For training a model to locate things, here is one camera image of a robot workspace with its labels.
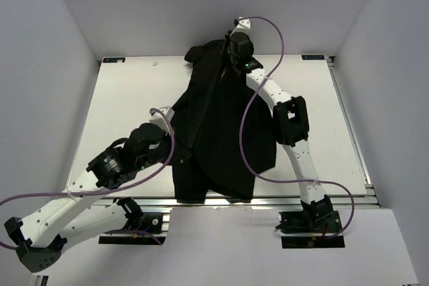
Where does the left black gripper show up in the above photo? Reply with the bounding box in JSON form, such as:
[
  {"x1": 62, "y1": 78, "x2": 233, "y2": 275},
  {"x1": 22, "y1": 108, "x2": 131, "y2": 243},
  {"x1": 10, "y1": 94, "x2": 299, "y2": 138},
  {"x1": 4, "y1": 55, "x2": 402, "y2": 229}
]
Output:
[{"x1": 137, "y1": 129, "x2": 193, "y2": 171}]

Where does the black zip jacket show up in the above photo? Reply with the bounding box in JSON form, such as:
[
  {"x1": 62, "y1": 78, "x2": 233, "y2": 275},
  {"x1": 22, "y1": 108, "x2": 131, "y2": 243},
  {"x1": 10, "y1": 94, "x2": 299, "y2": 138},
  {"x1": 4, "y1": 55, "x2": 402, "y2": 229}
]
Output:
[{"x1": 171, "y1": 40, "x2": 277, "y2": 204}]

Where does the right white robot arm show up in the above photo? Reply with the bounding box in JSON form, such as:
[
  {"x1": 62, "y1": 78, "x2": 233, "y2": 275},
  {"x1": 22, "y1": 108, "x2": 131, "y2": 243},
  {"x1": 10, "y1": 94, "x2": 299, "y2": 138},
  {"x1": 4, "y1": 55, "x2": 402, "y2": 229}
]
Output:
[{"x1": 226, "y1": 31, "x2": 333, "y2": 233}]

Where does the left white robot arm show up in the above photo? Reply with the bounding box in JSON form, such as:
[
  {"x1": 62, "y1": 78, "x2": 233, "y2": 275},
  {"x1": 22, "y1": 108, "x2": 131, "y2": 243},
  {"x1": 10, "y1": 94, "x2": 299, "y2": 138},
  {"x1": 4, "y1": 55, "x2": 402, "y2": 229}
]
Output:
[{"x1": 4, "y1": 123, "x2": 191, "y2": 273}]

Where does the right blue table label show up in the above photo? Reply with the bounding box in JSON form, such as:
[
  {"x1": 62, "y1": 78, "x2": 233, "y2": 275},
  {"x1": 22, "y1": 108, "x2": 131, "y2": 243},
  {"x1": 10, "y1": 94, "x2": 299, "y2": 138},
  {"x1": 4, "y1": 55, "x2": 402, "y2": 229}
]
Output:
[{"x1": 301, "y1": 54, "x2": 325, "y2": 60}]

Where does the blue table label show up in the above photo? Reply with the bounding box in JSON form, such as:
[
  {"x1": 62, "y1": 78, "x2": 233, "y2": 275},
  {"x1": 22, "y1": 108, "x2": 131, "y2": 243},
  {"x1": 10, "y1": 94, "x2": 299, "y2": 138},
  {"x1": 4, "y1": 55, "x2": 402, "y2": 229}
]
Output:
[
  {"x1": 102, "y1": 58, "x2": 125, "y2": 64},
  {"x1": 301, "y1": 54, "x2": 325, "y2": 60}
]

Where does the left blue table label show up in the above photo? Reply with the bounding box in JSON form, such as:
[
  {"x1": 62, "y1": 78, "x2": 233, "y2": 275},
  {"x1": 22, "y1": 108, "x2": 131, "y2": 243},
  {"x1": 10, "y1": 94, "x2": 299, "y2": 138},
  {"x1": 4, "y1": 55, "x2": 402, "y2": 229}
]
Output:
[{"x1": 102, "y1": 58, "x2": 125, "y2": 64}]

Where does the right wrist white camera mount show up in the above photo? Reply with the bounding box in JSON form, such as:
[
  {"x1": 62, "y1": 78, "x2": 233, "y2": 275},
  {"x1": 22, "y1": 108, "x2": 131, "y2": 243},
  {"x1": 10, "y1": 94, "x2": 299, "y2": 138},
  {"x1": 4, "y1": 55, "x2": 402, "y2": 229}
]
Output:
[{"x1": 231, "y1": 17, "x2": 251, "y2": 35}]

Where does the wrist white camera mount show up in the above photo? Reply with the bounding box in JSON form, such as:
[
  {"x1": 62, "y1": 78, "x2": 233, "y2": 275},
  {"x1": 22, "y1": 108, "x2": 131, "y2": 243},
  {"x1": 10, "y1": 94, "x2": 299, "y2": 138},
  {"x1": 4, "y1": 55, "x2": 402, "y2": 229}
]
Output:
[
  {"x1": 149, "y1": 106, "x2": 174, "y2": 132},
  {"x1": 231, "y1": 17, "x2": 251, "y2": 35}
]

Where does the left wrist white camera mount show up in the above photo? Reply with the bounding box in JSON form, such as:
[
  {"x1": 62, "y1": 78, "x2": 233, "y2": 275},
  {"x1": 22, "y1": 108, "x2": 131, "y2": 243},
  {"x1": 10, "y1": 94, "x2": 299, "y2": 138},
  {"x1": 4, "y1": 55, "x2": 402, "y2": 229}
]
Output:
[{"x1": 149, "y1": 106, "x2": 174, "y2": 132}]

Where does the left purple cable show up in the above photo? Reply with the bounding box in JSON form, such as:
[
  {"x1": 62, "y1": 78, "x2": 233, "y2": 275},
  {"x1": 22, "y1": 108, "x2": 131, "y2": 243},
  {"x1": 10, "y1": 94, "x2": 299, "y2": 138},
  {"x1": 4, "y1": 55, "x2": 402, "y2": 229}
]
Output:
[{"x1": 0, "y1": 107, "x2": 176, "y2": 250}]

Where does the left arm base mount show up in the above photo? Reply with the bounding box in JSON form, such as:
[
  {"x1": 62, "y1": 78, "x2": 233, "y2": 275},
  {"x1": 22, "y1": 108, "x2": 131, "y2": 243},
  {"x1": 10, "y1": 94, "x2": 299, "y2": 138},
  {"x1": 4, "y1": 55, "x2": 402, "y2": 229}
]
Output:
[{"x1": 99, "y1": 198, "x2": 168, "y2": 246}]

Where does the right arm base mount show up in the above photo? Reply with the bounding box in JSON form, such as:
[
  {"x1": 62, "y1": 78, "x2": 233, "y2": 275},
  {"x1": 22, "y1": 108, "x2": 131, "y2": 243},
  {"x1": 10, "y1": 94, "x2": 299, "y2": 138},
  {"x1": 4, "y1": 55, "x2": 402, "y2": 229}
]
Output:
[{"x1": 275, "y1": 197, "x2": 345, "y2": 249}]

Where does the aluminium table edge rail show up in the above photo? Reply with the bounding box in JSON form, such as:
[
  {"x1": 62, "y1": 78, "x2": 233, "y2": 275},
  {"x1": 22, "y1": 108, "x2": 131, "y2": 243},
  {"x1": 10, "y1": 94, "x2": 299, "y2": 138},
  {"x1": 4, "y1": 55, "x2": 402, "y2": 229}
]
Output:
[{"x1": 90, "y1": 184, "x2": 381, "y2": 208}]

